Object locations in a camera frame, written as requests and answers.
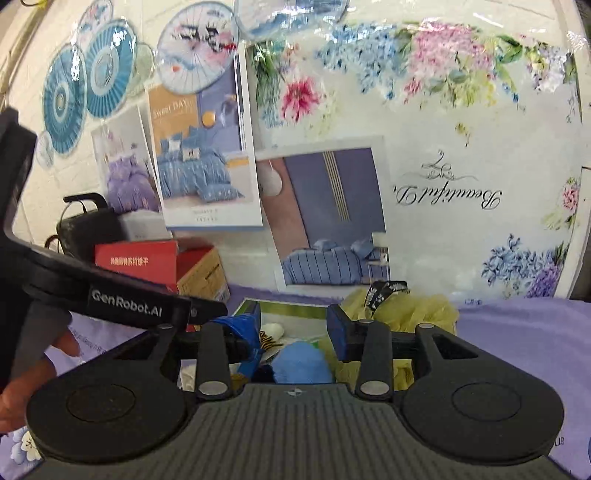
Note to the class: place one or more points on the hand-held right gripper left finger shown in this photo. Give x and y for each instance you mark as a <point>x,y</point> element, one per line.
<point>244,332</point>

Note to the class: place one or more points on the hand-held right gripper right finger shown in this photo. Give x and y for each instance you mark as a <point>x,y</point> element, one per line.
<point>338,332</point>

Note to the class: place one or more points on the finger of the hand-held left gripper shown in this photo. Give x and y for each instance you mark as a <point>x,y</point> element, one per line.
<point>207,310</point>

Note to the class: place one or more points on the green box with lid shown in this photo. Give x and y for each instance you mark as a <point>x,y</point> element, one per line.
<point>295,310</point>

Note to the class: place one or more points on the blue fluffy cloth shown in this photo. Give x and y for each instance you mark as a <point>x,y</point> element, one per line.
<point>300,364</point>

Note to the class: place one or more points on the yellow-green mesh bath loofah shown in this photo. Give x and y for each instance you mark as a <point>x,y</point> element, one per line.
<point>415,318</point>

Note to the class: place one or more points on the person's left hand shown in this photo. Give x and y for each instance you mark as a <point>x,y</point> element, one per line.
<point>23,397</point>

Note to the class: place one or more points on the yellow black striped toy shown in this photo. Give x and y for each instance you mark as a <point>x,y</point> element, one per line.
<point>270,344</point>

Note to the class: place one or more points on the white fluffy ball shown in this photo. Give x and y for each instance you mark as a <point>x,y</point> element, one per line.
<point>273,331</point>

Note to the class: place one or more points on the black speaker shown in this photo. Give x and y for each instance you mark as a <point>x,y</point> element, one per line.
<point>85,230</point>

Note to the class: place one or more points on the black printed band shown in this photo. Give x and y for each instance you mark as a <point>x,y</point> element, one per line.
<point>385,292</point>

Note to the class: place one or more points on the red biscuit box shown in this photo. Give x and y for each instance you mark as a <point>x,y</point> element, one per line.
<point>138,258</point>

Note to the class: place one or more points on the purple bedding poster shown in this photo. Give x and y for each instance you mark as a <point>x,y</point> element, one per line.
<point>124,175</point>

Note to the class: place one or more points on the striped bedding poster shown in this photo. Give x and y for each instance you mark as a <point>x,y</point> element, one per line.
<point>323,207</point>

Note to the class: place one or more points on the small pale paper fan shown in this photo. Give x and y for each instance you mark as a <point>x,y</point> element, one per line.
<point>45,150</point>

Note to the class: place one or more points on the blue bedding poster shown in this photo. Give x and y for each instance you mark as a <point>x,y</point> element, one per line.
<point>198,152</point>

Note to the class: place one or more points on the large blue paper fan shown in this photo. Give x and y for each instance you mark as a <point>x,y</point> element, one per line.
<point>62,104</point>
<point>108,69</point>

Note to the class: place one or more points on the purple floral bedsheet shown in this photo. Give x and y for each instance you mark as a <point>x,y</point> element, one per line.
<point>517,337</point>

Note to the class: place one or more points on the pale green paper fan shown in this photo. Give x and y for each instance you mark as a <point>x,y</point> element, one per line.
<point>144,67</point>

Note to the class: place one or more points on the white floral bedding package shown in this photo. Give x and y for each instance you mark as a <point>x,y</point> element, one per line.
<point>461,115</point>

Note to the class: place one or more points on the white painted paper fan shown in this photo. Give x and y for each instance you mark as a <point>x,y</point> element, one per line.
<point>198,50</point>

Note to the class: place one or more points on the blue patterned paper fan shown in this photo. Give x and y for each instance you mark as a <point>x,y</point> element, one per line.
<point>286,16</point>

